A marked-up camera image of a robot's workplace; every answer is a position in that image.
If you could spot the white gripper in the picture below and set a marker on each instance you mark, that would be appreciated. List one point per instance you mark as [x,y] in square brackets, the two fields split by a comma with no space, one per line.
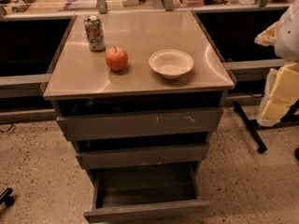
[288,38]

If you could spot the grey bottom drawer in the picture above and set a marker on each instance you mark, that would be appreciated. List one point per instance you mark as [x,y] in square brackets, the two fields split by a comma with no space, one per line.
[145,191]

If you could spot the grey drawer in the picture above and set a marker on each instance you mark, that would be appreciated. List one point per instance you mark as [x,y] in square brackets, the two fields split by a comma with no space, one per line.
[142,156]
[135,124]
[145,191]

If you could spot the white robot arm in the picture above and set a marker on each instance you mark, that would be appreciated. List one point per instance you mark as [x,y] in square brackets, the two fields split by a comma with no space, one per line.
[287,35]

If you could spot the grey middle drawer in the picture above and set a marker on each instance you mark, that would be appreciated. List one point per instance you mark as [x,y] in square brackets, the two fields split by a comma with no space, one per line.
[142,156]

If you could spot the grey drawer cabinet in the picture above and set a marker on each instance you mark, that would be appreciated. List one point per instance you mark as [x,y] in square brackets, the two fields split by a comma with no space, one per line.
[82,84]

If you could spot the grey top drawer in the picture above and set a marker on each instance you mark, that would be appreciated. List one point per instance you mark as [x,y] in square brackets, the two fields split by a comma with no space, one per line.
[135,124]

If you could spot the black metal stand leg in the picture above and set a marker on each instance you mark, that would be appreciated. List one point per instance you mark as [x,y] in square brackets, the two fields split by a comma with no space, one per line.
[290,119]

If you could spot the white paper bowl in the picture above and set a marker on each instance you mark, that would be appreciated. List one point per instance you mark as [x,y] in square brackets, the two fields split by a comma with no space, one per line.
[171,63]

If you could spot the red apple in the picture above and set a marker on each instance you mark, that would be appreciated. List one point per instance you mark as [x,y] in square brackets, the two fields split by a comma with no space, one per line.
[116,58]

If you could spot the crushed soda can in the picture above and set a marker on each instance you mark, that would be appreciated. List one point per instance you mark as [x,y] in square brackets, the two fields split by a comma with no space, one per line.
[94,33]

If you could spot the black chair caster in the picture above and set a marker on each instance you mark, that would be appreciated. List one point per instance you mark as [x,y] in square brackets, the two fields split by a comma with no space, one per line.
[7,198]

